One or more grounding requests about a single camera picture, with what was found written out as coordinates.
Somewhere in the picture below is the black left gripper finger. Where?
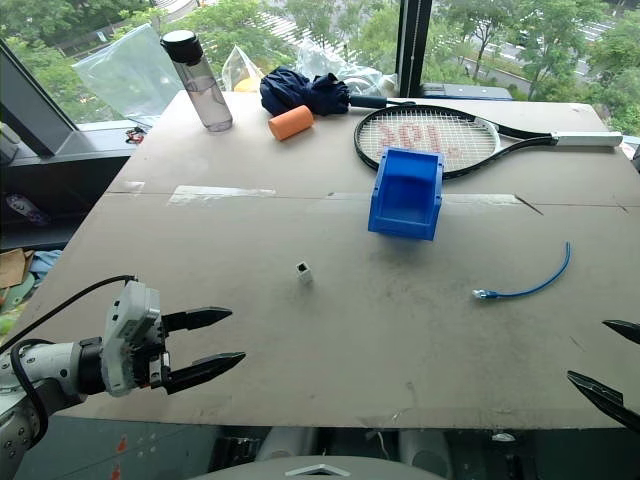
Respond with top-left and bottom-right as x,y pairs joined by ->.
165,351 -> 247,395
162,307 -> 235,335

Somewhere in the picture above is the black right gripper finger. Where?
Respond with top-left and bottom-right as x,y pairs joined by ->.
566,369 -> 640,434
602,319 -> 640,346

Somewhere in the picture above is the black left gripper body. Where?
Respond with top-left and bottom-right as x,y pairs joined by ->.
131,312 -> 174,395

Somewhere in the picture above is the white rounded robot shape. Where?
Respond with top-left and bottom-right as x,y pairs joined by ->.
256,427 -> 317,464
398,428 -> 454,477

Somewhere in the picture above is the short clear tape strip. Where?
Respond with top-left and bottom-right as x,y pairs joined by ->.
167,185 -> 278,206

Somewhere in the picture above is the grey robot torso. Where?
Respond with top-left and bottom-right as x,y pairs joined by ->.
189,453 -> 451,480

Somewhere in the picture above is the light blue cloth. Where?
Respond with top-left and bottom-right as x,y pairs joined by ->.
28,249 -> 64,287

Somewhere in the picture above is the brown cardboard piece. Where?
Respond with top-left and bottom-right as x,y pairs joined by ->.
0,248 -> 35,290

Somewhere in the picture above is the black white tennis racket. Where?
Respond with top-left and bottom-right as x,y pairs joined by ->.
353,104 -> 625,182

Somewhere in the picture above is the orange foam cylinder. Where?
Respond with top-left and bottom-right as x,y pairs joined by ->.
267,104 -> 316,143

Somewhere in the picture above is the clear black-capped water bottle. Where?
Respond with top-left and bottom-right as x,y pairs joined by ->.
159,29 -> 235,134

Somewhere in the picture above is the blue plastic storage bin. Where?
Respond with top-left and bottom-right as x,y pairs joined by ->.
367,146 -> 446,242

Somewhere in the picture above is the navy folded umbrella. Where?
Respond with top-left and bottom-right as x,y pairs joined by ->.
258,65 -> 417,118

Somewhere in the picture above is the clear bag with yellow contents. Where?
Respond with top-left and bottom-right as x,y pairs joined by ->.
221,44 -> 267,94

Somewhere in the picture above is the bluish clear zip bag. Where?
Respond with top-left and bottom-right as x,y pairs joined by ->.
71,22 -> 187,127

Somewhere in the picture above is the crumpled clear plastic bag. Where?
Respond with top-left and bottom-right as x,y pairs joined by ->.
294,37 -> 399,99

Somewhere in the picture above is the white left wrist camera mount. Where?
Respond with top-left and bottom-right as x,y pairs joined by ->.
101,279 -> 163,399

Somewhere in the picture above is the blue Ethernet cable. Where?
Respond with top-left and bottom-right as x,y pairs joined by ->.
471,241 -> 573,302

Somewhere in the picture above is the dark slanted window frame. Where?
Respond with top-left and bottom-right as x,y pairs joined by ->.
0,38 -> 97,162

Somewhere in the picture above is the black window frame post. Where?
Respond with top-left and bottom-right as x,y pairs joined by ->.
394,0 -> 434,99

